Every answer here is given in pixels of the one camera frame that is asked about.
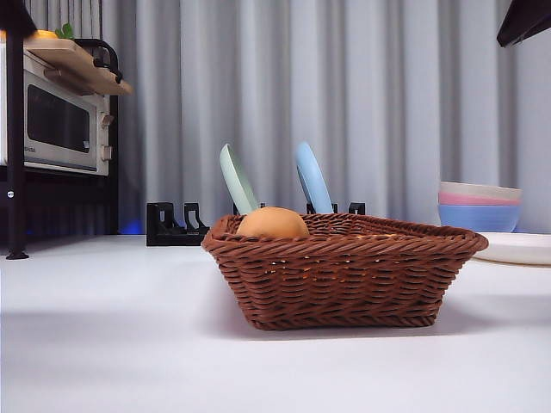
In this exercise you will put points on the yellow toy food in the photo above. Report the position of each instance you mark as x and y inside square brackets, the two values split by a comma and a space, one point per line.
[41, 34]

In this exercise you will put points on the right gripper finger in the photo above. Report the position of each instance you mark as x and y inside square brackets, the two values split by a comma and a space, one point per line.
[529, 17]

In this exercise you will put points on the wooden cutting board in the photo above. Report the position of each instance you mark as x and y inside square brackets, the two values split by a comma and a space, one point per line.
[86, 73]

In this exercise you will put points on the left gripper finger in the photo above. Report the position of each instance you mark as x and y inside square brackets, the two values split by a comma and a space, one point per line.
[19, 17]

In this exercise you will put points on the light blue plate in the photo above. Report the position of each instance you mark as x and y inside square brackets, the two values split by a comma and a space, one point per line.
[314, 180]

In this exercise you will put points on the cream toaster oven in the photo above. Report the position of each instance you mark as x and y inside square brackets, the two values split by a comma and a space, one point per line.
[60, 120]

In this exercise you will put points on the brown potato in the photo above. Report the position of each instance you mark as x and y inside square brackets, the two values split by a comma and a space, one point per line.
[273, 221]

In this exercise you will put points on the blue bowl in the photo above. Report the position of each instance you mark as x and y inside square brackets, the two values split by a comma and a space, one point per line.
[478, 219]

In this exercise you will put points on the black metal shelf frame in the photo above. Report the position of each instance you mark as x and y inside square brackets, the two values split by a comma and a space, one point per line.
[16, 193]

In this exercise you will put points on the brown wicker basket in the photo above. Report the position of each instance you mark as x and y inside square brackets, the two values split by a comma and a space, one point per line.
[344, 279]

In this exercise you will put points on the grey curtain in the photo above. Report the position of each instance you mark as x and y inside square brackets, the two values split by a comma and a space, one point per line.
[301, 86]

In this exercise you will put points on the pale green plate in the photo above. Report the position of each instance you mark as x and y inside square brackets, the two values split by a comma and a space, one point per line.
[237, 180]

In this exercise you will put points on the white bowl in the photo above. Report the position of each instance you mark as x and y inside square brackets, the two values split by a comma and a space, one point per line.
[478, 189]

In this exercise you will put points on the black dish rack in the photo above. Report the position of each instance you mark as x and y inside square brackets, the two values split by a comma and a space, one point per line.
[172, 228]

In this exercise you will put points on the green leaf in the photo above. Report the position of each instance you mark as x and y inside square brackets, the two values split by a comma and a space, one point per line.
[65, 31]

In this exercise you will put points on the white flat plate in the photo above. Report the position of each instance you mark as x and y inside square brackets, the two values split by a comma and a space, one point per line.
[516, 249]

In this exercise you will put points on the pink bowl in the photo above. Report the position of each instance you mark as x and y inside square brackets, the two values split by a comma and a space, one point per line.
[478, 200]

